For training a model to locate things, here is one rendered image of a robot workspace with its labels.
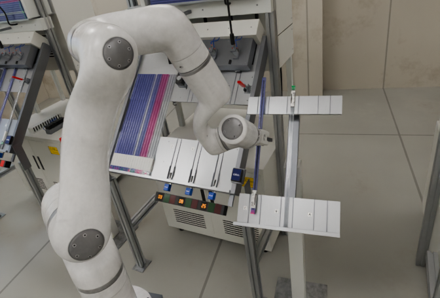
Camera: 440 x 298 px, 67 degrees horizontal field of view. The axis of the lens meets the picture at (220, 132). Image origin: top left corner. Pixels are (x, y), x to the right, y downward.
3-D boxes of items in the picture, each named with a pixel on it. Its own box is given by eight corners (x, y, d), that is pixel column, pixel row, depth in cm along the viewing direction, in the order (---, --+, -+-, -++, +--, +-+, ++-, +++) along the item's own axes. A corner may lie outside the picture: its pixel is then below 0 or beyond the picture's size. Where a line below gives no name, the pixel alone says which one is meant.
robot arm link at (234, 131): (234, 153, 102) (262, 142, 100) (220, 149, 90) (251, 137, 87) (226, 128, 104) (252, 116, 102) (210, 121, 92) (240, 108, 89)
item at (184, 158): (234, 191, 134) (230, 190, 131) (112, 169, 163) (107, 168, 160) (242, 147, 138) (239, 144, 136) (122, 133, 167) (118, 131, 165)
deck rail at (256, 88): (239, 196, 135) (234, 194, 129) (235, 195, 136) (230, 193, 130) (270, 42, 152) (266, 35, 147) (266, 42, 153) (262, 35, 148)
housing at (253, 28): (264, 52, 153) (255, 34, 141) (177, 54, 174) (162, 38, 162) (268, 37, 155) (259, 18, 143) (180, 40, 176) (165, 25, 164)
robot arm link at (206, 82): (151, 90, 80) (211, 164, 98) (209, 62, 75) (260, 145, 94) (154, 71, 87) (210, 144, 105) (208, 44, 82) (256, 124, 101)
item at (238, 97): (252, 109, 145) (249, 104, 140) (135, 102, 174) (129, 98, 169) (266, 42, 153) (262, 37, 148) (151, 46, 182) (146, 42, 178)
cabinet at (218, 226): (272, 260, 187) (262, 169, 158) (169, 232, 218) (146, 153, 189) (299, 190, 237) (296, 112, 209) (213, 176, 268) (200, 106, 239)
